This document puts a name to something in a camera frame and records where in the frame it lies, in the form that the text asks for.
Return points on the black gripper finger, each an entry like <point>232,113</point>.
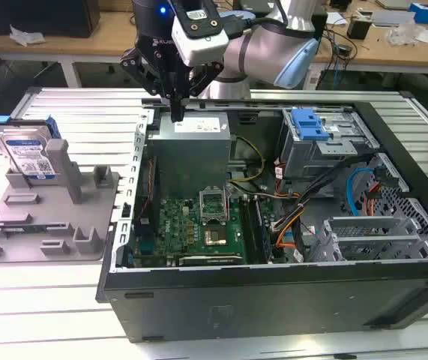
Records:
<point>206,75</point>
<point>136,62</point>

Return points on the hard disk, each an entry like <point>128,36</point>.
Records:
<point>22,150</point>

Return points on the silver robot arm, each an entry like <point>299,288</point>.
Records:
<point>258,48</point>

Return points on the silver disk bay cage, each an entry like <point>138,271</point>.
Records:
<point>367,225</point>

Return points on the wooden desk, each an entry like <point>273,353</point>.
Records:
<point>86,45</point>

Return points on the grey power supply unit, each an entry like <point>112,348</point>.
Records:
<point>187,157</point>

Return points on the large black box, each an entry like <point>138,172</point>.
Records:
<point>41,18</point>

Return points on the blue plastic drive latch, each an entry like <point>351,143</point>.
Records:
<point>307,123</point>

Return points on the crumpled white plastic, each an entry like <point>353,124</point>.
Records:
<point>26,36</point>

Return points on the black tower computer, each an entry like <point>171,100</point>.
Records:
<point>322,26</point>

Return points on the grey optical drive cage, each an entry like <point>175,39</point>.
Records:
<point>311,157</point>

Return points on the white paper sheet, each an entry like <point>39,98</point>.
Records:
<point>335,18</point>

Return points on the green motherboard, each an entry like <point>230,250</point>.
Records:
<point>183,225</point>

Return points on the small black cube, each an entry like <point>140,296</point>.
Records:
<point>360,29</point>

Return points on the CPU socket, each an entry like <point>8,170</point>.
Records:
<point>215,237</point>

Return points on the grey parts rack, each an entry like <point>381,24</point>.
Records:
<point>48,210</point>

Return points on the black graphics card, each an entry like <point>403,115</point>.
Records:
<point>213,259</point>

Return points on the flat grey device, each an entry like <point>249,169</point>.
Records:
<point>389,18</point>

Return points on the clear plastic bag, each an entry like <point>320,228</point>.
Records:
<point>404,32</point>

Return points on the black PC case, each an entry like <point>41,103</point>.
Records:
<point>273,300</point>

